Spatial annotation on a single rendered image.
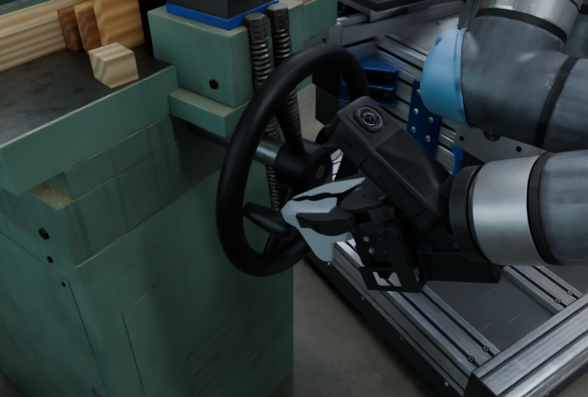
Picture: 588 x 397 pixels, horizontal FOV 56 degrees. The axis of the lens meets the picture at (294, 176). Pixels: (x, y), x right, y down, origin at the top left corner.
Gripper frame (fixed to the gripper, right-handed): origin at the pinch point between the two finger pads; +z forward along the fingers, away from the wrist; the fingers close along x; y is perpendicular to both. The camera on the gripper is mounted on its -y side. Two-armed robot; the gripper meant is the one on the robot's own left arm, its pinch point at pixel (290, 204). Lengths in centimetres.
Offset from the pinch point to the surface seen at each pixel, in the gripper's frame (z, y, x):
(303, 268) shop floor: 78, 53, 61
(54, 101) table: 21.0, -18.1, -6.3
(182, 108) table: 17.7, -11.2, 6.0
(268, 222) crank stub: 2.0, 0.9, -1.9
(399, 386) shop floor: 42, 74, 43
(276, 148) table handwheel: 9.2, -2.7, 9.7
